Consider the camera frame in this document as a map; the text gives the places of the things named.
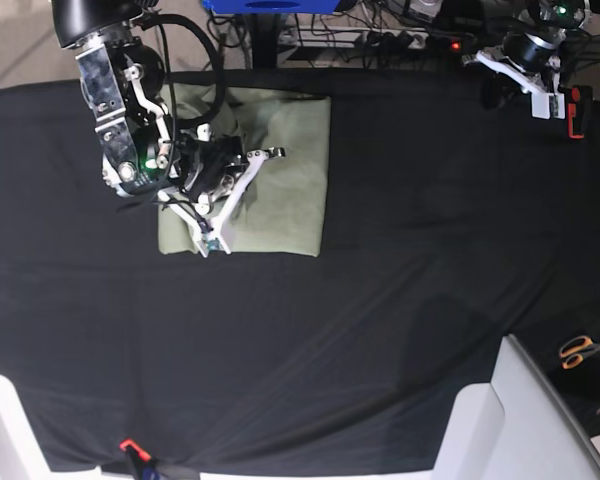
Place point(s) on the white frame piece right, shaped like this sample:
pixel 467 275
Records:
pixel 516 426

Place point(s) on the light green T-shirt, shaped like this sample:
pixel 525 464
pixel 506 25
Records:
pixel 283 209

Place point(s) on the white frame piece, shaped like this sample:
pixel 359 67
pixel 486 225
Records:
pixel 20 454
pixel 516 426

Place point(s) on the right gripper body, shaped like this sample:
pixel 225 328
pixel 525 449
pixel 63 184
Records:
pixel 203 165

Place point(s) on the white frame piece left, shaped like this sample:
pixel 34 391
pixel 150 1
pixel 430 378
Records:
pixel 20 454

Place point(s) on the orange handled scissors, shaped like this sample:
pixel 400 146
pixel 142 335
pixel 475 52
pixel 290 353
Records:
pixel 577 350

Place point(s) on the black table cloth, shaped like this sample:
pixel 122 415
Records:
pixel 447 227

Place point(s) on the red black clamp right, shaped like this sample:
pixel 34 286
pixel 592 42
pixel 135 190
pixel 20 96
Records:
pixel 579 100

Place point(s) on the red black clamp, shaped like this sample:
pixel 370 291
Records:
pixel 141 464
pixel 579 100

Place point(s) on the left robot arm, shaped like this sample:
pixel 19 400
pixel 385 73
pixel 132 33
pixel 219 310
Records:
pixel 560 17

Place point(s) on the black stand pole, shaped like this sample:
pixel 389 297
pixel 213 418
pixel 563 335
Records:
pixel 264 32

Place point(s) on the blue box on stand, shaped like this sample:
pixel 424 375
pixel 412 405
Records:
pixel 271 6

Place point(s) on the red black clamp bottom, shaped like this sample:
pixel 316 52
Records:
pixel 141 464

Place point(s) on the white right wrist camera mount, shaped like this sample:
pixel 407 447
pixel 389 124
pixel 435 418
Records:
pixel 209 221

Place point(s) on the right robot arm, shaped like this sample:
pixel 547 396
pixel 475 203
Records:
pixel 148 147

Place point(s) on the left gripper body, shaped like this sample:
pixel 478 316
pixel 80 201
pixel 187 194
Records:
pixel 530 52

